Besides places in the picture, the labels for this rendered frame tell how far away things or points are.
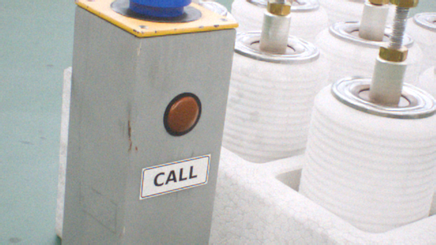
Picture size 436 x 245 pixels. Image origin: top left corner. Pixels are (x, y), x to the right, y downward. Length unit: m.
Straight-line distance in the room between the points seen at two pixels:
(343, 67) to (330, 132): 0.16
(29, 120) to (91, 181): 0.63
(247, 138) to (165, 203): 0.16
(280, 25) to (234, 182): 0.13
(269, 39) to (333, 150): 0.13
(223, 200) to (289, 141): 0.07
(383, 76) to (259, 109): 0.11
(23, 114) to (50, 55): 0.26
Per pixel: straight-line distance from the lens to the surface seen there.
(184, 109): 0.48
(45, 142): 1.08
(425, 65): 0.82
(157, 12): 0.48
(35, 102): 1.21
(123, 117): 0.48
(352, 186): 0.58
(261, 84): 0.64
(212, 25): 0.48
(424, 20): 0.85
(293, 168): 0.64
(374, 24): 0.75
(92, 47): 0.50
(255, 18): 0.80
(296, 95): 0.65
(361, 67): 0.72
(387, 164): 0.57
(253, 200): 0.60
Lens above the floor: 0.44
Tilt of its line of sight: 22 degrees down
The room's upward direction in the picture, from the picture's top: 7 degrees clockwise
